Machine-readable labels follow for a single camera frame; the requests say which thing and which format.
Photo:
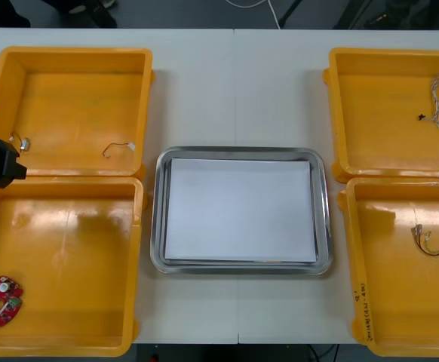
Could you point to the steel tray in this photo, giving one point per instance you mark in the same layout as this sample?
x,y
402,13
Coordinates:
x,y
159,211

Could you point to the yellow-orange plastic bin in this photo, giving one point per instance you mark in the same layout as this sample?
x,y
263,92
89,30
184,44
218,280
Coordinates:
x,y
72,94
385,113
61,264

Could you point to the yellow-orange bin with handwriting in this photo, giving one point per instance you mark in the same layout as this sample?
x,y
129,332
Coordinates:
x,y
393,301

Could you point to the white paper sheet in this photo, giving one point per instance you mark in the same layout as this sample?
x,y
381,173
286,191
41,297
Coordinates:
x,y
242,211

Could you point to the black stand leg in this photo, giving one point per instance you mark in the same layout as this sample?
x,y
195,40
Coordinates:
x,y
291,11

